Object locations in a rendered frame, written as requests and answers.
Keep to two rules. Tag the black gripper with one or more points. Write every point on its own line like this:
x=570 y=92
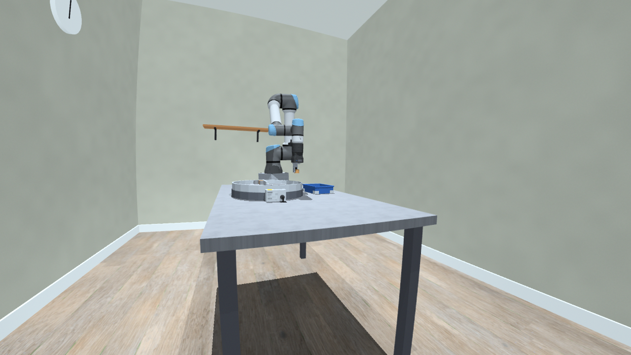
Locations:
x=297 y=151

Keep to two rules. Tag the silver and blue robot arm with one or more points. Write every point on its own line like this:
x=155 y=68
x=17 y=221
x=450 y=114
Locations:
x=292 y=127

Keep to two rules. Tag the blue open crate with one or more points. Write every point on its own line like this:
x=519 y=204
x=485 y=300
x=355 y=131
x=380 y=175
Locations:
x=318 y=188

